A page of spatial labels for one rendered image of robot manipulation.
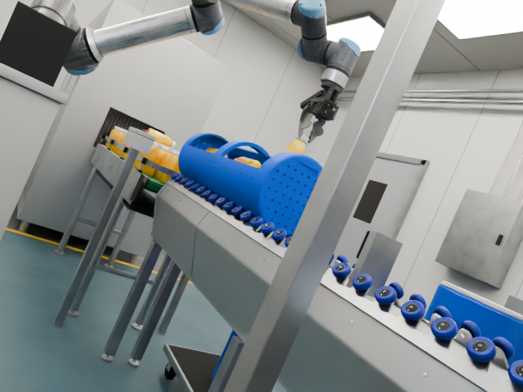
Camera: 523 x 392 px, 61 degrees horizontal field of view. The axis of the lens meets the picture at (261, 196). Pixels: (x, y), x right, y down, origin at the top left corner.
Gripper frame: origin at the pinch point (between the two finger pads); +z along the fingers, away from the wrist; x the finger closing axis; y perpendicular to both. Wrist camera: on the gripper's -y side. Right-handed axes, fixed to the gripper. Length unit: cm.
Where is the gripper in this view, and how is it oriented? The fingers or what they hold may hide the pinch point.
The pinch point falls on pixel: (304, 136)
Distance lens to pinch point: 161.4
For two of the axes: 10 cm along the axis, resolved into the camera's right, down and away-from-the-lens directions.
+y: 4.5, 2.1, -8.7
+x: 7.9, 3.6, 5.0
